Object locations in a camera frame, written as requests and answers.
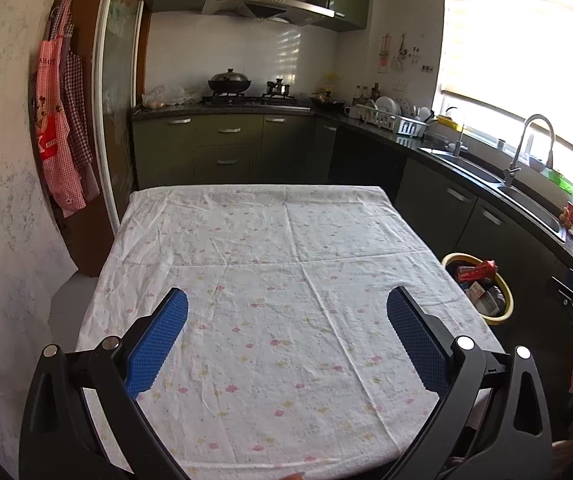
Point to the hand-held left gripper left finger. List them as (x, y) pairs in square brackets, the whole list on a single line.
[(156, 345)]

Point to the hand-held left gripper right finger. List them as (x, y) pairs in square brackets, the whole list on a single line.
[(416, 345)]

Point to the yellow rimmed trash bin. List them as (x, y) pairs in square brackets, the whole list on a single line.
[(505, 302)]

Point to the red soda can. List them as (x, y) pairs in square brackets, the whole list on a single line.
[(474, 271)]

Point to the green plastic container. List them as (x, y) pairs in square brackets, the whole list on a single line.
[(561, 182)]

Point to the floral white tablecloth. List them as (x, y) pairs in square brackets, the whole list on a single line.
[(266, 285)]

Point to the small white bowl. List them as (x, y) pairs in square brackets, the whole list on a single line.
[(537, 163)]

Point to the tall steel faucet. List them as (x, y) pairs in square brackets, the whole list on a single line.
[(511, 172)]

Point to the steel double sink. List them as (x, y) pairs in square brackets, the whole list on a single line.
[(471, 170)]

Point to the thin steel faucet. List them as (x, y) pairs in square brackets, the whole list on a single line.
[(461, 145)]

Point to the green base cabinets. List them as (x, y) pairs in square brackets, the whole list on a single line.
[(226, 140)]

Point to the white dish rack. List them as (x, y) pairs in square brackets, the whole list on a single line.
[(391, 122)]

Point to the dark checked apron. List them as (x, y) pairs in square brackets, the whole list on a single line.
[(84, 125)]

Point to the red checked apron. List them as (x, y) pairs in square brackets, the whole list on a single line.
[(56, 135)]

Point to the row of white plates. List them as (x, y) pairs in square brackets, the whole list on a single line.
[(386, 105)]

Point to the white mug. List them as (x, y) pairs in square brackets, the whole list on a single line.
[(352, 111)]

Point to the window with blind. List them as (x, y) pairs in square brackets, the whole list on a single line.
[(516, 50)]

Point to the clear plastic bag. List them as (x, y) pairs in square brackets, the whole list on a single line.
[(169, 96)]

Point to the dark sauce bottle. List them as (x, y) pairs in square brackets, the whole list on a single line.
[(376, 92)]

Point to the black frying pan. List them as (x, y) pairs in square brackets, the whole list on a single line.
[(327, 102)]

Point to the black gas stove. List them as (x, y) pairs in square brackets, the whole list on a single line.
[(249, 100)]

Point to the patterned glass sliding door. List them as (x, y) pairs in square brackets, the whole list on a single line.
[(119, 85)]

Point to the black wok with lid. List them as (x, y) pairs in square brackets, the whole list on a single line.
[(229, 82)]

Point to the small metal pot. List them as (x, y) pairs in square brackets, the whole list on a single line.
[(279, 88)]

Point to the steel range hood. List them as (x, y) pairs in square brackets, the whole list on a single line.
[(266, 7)]

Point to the hanging wall ornament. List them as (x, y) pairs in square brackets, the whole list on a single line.
[(399, 57), (384, 55)]

